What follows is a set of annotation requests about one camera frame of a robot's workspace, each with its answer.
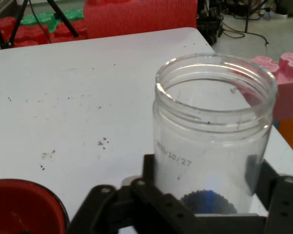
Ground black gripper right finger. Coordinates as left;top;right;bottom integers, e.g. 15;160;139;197
245;155;293;234

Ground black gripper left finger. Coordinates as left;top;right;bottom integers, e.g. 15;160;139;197
67;154;198;234

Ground black seeds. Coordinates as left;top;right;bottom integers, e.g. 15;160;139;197
180;189;237;215

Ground clear plastic jar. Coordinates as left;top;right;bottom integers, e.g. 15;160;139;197
152;53;278;215

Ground pink foam block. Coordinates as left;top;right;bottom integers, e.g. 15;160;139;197
230;51;293;121

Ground red bowl with black rim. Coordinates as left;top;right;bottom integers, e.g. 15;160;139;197
0;179;70;234

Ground large red foam block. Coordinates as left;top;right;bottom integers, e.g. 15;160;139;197
83;0;198;39

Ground black stand pole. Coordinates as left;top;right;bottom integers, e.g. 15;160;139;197
243;0;269;34

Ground black floor equipment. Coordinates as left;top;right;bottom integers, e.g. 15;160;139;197
197;7;223;45

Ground black tripod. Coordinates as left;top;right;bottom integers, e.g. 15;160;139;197
0;0;79;49

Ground red foam puzzle piece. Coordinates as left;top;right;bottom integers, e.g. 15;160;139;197
0;16;88;51

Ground green foam puzzle piece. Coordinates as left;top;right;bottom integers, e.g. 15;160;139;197
19;9;85;34

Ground black floor cable with plug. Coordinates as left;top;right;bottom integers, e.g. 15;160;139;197
221;20;271;47

